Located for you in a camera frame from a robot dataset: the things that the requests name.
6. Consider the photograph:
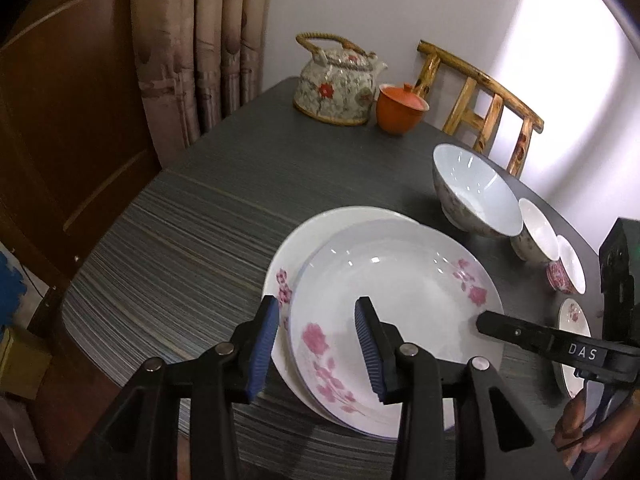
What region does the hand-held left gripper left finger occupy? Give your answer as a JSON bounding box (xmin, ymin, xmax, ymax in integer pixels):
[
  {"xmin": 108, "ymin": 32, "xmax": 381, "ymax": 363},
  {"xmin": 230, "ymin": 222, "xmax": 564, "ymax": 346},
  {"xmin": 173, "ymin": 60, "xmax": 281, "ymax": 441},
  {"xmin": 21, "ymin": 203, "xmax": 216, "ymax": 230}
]
[{"xmin": 65, "ymin": 295, "xmax": 281, "ymax": 480}]

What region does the yellow box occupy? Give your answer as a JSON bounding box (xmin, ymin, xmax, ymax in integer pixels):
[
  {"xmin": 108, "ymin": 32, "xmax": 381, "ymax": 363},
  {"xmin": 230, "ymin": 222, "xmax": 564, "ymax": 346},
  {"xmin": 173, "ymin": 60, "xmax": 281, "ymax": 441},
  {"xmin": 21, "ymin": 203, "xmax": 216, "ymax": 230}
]
[{"xmin": 0, "ymin": 327, "xmax": 53, "ymax": 401}]

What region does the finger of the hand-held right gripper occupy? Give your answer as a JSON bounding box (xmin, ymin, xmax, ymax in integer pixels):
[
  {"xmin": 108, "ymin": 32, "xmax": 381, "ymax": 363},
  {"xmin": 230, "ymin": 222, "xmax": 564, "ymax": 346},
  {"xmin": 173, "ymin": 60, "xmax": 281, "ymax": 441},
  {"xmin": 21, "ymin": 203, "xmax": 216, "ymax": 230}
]
[{"xmin": 475, "ymin": 310, "xmax": 608, "ymax": 368}]

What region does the medium white floral bowl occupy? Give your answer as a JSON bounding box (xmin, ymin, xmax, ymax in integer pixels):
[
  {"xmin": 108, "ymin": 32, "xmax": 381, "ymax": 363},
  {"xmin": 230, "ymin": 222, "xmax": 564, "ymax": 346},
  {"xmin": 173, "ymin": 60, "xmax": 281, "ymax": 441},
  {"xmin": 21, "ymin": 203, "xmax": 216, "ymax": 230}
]
[{"xmin": 510, "ymin": 197, "xmax": 559, "ymax": 263}]

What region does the beige patterned curtain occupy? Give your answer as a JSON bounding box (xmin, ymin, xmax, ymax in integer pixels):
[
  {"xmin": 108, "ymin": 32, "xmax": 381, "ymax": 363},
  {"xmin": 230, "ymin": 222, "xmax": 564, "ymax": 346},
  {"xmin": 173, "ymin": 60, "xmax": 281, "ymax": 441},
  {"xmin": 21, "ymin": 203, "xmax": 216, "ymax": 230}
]
[{"xmin": 131, "ymin": 0, "xmax": 273, "ymax": 168}]

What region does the white plate with pink flowers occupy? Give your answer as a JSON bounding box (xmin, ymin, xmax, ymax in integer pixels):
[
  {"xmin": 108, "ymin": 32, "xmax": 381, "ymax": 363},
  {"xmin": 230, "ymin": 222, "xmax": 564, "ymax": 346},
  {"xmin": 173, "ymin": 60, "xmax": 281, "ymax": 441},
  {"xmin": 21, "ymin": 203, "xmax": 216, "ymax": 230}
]
[
  {"xmin": 288, "ymin": 220, "xmax": 504, "ymax": 436},
  {"xmin": 262, "ymin": 205, "xmax": 418, "ymax": 428}
]

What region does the blue object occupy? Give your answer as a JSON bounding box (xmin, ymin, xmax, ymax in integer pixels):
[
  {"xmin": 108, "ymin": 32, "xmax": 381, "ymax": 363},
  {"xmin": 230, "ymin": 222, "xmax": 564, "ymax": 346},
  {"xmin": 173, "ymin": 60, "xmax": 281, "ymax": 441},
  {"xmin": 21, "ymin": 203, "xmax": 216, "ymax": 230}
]
[{"xmin": 0, "ymin": 250, "xmax": 28, "ymax": 331}]

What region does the floral ceramic teapot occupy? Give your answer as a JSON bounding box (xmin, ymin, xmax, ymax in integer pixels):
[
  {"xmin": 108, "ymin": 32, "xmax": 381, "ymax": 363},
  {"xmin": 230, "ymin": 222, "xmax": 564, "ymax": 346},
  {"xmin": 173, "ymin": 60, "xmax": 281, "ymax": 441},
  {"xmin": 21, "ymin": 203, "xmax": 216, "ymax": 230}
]
[{"xmin": 292, "ymin": 32, "xmax": 388, "ymax": 127}]

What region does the wooden chair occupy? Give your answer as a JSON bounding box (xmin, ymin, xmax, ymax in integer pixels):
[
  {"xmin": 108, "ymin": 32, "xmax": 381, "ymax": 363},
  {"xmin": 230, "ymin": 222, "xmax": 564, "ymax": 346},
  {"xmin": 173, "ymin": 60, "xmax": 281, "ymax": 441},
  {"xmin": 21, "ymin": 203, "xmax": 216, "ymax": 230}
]
[{"xmin": 416, "ymin": 40, "xmax": 544, "ymax": 178}]

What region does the brown wooden door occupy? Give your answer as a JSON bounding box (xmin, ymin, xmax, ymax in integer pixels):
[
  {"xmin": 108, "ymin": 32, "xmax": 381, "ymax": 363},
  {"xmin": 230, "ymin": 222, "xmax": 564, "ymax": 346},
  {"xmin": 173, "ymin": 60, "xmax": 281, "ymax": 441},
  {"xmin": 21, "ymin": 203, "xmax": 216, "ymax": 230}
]
[{"xmin": 0, "ymin": 0, "xmax": 161, "ymax": 331}]

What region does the small white floral plate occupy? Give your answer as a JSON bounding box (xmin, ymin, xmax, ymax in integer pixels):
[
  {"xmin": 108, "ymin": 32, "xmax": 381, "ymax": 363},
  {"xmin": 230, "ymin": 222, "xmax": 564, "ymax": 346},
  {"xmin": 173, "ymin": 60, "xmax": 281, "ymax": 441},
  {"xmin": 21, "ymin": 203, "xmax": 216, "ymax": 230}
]
[{"xmin": 556, "ymin": 298, "xmax": 592, "ymax": 399}]

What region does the small red patterned bowl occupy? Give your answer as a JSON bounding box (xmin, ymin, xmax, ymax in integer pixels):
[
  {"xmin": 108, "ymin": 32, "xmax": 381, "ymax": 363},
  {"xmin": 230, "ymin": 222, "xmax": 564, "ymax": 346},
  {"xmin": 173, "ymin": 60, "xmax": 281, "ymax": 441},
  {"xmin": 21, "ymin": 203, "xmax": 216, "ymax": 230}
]
[{"xmin": 546, "ymin": 235, "xmax": 587, "ymax": 295}]

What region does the large white floral bowl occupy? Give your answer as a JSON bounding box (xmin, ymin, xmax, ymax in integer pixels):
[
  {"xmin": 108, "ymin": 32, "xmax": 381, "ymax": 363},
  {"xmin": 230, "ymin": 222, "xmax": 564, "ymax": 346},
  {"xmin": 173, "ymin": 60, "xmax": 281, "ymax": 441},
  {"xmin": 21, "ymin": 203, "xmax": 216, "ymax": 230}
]
[{"xmin": 432, "ymin": 143, "xmax": 524, "ymax": 237}]

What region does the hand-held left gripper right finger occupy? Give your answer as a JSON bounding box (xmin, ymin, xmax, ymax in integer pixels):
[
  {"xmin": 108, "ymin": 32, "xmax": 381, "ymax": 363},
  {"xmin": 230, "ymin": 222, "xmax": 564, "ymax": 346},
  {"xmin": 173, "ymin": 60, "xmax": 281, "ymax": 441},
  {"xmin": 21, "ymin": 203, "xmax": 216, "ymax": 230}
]
[{"xmin": 354, "ymin": 296, "xmax": 576, "ymax": 480}]

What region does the person's right hand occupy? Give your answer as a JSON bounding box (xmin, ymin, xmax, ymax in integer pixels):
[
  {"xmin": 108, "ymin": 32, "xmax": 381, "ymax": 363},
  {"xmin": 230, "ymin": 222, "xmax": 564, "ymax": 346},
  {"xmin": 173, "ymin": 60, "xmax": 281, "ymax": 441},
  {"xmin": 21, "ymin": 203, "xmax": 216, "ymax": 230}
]
[{"xmin": 552, "ymin": 390, "xmax": 640, "ymax": 468}]

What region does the orange lidded cup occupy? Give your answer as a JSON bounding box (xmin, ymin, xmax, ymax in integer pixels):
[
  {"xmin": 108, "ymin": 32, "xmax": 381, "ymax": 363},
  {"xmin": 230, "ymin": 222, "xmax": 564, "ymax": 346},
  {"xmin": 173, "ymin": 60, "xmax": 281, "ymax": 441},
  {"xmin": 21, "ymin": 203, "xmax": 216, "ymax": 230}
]
[{"xmin": 376, "ymin": 83, "xmax": 430, "ymax": 136}]

